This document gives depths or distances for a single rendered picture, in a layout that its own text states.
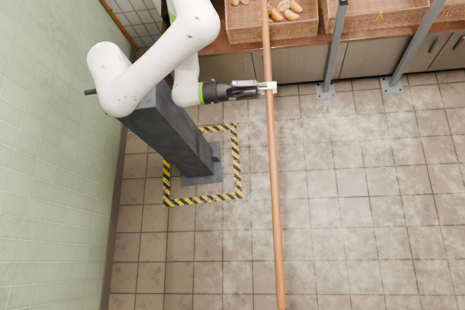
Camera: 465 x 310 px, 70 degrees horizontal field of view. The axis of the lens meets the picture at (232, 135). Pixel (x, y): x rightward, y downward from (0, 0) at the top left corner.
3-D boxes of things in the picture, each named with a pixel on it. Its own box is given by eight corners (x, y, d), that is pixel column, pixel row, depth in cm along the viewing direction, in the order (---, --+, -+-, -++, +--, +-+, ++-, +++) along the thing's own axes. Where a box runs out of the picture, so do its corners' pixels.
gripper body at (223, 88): (216, 78, 135) (239, 77, 133) (220, 88, 143) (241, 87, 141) (216, 95, 132) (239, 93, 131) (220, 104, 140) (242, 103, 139)
